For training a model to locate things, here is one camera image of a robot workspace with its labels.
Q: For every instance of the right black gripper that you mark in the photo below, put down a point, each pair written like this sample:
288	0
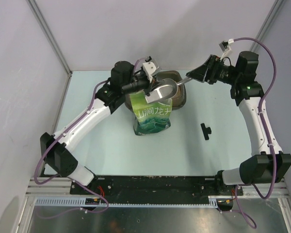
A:
206	72

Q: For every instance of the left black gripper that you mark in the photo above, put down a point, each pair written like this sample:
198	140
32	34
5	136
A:
148	84

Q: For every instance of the metal scoop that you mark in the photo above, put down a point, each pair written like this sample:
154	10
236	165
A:
167	89

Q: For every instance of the green litter bag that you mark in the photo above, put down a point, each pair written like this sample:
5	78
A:
150	118

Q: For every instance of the black bag clip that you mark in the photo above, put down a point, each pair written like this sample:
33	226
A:
206	131

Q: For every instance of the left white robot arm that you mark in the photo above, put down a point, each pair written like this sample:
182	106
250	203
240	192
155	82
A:
108	95

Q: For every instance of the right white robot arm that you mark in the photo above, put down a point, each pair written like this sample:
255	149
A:
268	163

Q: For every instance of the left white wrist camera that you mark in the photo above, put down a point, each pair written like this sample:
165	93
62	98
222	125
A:
150	67

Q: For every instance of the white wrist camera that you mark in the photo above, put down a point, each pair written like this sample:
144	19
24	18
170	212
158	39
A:
150	67
225	46

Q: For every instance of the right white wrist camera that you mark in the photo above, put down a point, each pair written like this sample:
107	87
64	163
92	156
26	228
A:
225	46

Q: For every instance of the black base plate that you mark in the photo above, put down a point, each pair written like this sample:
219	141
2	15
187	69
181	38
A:
158	189

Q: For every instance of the grey cable duct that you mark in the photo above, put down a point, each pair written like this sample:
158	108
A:
83	202

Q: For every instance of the aluminium frame rail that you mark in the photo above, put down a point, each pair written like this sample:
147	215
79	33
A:
57	187

